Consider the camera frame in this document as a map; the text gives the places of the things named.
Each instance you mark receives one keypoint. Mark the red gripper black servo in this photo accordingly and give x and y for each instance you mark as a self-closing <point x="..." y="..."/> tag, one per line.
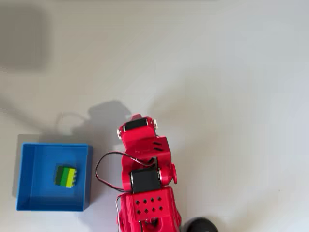
<point x="138" y="136"/>

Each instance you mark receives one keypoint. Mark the green lego brick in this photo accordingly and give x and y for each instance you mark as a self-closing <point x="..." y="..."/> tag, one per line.
<point x="65" y="176"/>

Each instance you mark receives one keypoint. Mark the red robot arm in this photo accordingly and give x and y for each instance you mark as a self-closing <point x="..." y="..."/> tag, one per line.
<point x="149" y="205"/>

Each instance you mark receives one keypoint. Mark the red perforated robot base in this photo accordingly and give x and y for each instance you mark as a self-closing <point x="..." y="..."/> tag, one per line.
<point x="120" y="221"/>

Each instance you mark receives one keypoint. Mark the blue plastic box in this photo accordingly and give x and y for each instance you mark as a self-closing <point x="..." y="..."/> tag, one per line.
<point x="38" y="174"/>

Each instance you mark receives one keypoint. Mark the black round object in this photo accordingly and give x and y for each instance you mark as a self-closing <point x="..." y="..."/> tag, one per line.
<point x="201" y="226"/>

